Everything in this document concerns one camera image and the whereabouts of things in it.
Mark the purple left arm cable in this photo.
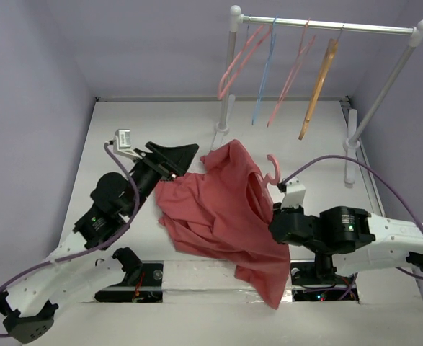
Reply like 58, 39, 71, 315
0, 142, 141, 338

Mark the pink hanger far left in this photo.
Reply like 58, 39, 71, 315
217, 25, 271, 100

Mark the thin pink wire hanger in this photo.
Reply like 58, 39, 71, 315
267, 18, 316, 127

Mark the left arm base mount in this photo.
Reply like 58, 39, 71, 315
94, 247, 164, 303

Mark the white metal clothes rack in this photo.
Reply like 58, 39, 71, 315
211, 5, 423, 185

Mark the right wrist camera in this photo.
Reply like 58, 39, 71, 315
278, 177, 306, 209

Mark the thick pink plastic hanger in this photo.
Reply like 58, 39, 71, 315
249, 154, 281, 215

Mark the blue wire hanger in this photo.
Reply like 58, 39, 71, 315
251, 17, 277, 125

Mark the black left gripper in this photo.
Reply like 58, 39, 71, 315
126, 142, 200, 217

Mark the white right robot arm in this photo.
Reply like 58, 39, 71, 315
269, 206, 423, 284

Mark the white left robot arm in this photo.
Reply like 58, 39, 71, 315
0, 138, 199, 344

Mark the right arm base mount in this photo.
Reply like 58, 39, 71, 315
290, 259, 360, 303

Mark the orange wooden hanger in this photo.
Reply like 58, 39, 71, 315
298, 30, 342, 141

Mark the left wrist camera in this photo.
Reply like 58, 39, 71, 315
108, 129, 140, 161

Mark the red t shirt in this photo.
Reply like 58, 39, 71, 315
155, 140, 290, 309

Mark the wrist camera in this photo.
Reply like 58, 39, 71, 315
278, 177, 306, 209
108, 129, 140, 161

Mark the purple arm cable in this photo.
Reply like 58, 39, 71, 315
281, 154, 423, 301
0, 142, 141, 338

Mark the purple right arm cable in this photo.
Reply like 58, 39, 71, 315
281, 154, 423, 301

